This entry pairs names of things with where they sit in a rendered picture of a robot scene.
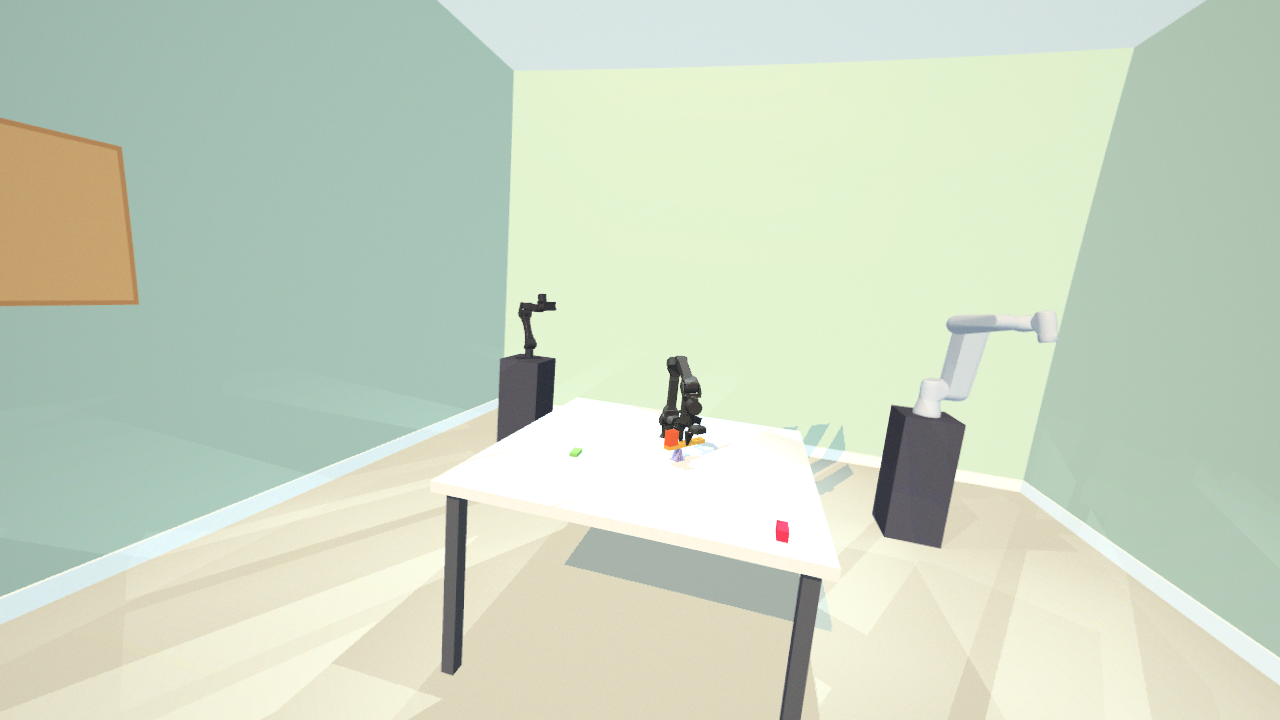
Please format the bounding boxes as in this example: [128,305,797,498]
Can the orange and yellow bar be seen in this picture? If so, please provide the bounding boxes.
[664,429,705,451]

